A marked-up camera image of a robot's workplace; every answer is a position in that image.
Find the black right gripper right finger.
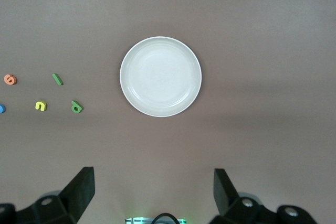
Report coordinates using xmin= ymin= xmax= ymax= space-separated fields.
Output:
xmin=209 ymin=168 xmax=320 ymax=224

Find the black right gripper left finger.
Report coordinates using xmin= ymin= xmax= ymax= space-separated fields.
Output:
xmin=0 ymin=166 xmax=95 ymax=224

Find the green foam letter p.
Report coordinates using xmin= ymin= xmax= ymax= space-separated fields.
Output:
xmin=70 ymin=100 xmax=84 ymax=114

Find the green foam letter l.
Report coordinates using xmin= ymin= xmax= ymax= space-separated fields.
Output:
xmin=52 ymin=73 xmax=64 ymax=86

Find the orange foam letter e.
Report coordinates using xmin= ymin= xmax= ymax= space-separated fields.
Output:
xmin=3 ymin=73 xmax=17 ymax=86

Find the beige round plate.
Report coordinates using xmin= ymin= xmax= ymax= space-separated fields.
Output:
xmin=119 ymin=36 xmax=203 ymax=118

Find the brown table cover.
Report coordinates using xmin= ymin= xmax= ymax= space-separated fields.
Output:
xmin=0 ymin=0 xmax=336 ymax=224

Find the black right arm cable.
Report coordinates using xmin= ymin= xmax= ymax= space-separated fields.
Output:
xmin=152 ymin=212 xmax=180 ymax=224

